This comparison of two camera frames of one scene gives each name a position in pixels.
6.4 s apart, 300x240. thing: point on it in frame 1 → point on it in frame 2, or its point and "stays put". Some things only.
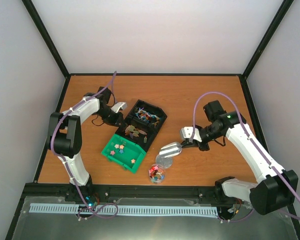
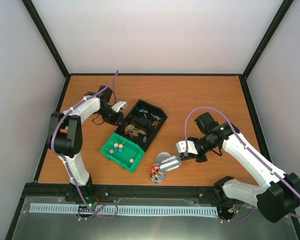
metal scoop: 173,149 → 170,163
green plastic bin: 127,154 stays put
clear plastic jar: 157,173 stays put
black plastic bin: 142,121 stays put
